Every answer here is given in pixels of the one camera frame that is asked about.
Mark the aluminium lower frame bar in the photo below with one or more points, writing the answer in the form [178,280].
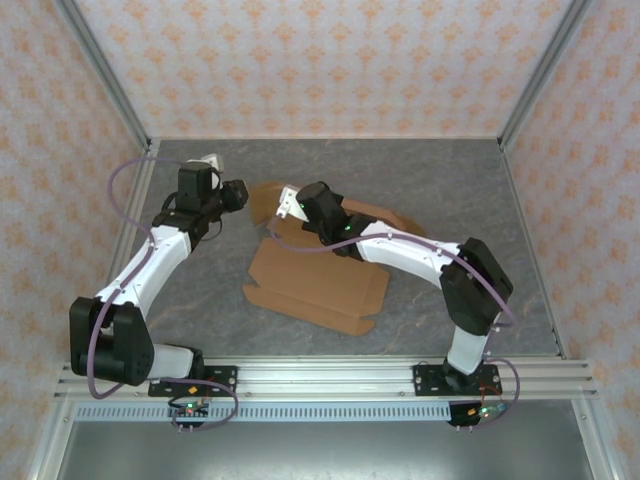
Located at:
[595,450]
[50,450]

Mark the grey metal panel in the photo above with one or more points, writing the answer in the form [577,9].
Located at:
[325,450]

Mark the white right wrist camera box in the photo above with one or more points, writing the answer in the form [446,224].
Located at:
[290,205]

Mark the aluminium frame post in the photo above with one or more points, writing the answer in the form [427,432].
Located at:
[542,75]
[106,75]

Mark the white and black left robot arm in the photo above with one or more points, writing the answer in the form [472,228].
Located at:
[125,350]

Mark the brown cardboard box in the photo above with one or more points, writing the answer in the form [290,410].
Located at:
[310,285]

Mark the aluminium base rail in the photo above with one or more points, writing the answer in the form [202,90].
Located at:
[325,380]

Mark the aluminium side rail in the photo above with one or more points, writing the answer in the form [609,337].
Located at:
[514,185]
[144,172]

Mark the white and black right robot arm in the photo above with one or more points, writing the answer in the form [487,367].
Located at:
[475,290]

